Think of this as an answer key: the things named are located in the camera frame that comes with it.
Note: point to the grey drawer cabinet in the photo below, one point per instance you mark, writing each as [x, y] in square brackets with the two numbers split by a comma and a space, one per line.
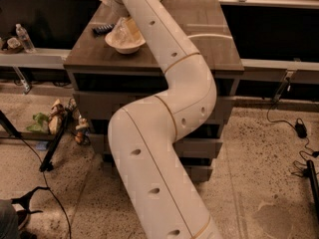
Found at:
[94, 66]

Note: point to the small toy figure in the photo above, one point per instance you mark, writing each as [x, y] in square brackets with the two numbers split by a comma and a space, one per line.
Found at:
[82, 132]

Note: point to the dark candy bar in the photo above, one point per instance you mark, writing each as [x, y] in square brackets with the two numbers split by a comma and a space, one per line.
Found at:
[103, 30]

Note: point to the bowl with items on shelf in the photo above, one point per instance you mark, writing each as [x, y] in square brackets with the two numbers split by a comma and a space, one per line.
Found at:
[10, 45]

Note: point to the black power adapter with cable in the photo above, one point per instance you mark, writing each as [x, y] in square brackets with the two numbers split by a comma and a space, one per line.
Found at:
[302, 169]

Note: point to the black grabber tool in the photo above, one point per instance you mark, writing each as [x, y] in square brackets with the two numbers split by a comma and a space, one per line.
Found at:
[24, 201]

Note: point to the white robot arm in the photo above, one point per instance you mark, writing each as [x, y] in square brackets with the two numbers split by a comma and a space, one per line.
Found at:
[142, 133]

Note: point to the person in grey trousers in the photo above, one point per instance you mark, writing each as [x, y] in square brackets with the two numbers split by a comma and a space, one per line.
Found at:
[8, 221]

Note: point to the clear plastic water bottle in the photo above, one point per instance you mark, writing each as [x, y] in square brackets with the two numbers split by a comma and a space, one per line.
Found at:
[121, 35]

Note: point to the green bag on floor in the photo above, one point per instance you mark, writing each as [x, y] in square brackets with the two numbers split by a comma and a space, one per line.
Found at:
[40, 124]

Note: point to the black stand right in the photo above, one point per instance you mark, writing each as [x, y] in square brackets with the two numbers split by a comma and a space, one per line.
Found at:
[311, 173]

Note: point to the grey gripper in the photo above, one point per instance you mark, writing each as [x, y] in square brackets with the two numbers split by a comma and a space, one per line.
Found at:
[117, 8]

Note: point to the small water bottle on shelf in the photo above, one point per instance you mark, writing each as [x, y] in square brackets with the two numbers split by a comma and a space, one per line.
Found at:
[24, 39]

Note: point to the brown snack bag on floor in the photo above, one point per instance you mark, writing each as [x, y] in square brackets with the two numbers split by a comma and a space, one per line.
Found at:
[56, 116]

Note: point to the black tripod leg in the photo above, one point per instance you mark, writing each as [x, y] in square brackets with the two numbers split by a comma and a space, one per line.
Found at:
[46, 164]

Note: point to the white paper bowl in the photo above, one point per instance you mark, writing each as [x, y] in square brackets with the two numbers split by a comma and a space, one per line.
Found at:
[124, 46]

